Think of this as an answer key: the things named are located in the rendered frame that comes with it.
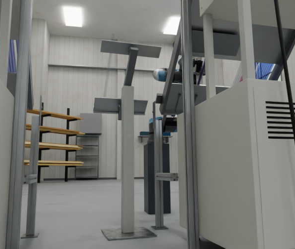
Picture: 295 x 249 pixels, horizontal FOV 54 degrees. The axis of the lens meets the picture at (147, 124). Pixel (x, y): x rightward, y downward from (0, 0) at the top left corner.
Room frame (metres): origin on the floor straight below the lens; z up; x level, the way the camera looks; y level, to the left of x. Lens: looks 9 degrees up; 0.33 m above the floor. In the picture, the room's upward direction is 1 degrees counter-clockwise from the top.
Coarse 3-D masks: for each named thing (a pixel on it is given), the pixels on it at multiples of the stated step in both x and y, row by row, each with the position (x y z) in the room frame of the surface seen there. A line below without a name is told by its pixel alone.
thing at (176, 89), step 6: (174, 84) 1.69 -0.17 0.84; (180, 84) 1.70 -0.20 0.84; (198, 84) 1.73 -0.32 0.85; (174, 90) 1.72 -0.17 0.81; (180, 90) 1.73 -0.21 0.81; (198, 90) 1.75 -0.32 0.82; (204, 90) 1.76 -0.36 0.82; (216, 90) 1.78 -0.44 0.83; (222, 90) 1.78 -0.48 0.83; (174, 96) 1.75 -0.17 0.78; (180, 96) 1.76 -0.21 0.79; (198, 96) 1.78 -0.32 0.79; (204, 96) 1.79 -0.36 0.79; (168, 102) 1.77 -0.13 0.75; (174, 102) 1.78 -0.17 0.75; (180, 102) 1.79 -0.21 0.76; (198, 102) 1.82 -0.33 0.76; (168, 108) 1.81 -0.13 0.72; (174, 108) 1.82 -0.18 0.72; (180, 108) 1.82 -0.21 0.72
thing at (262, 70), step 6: (240, 66) 1.69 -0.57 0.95; (258, 66) 1.71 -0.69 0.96; (264, 66) 1.72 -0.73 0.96; (270, 66) 1.73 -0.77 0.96; (240, 72) 1.72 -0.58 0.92; (258, 72) 1.74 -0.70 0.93; (264, 72) 1.75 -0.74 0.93; (240, 78) 1.75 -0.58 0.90; (258, 78) 1.78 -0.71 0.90; (264, 78) 1.78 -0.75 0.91; (234, 84) 1.78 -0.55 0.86
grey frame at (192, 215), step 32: (192, 64) 1.29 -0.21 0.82; (192, 96) 1.28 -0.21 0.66; (160, 128) 1.77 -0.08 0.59; (192, 128) 1.28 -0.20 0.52; (160, 160) 1.77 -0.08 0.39; (192, 160) 1.29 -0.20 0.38; (160, 192) 1.77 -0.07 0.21; (192, 192) 1.28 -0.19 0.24; (160, 224) 1.78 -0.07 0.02; (192, 224) 1.28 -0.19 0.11
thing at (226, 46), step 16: (192, 0) 1.35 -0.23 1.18; (192, 16) 1.41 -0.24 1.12; (192, 32) 1.43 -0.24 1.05; (224, 32) 1.50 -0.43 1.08; (256, 32) 1.54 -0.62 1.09; (272, 32) 1.55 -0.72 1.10; (288, 32) 1.57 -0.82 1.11; (192, 48) 1.50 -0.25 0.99; (224, 48) 1.53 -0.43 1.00; (240, 48) 1.59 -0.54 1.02; (256, 48) 1.61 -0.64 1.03; (272, 48) 1.63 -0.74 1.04
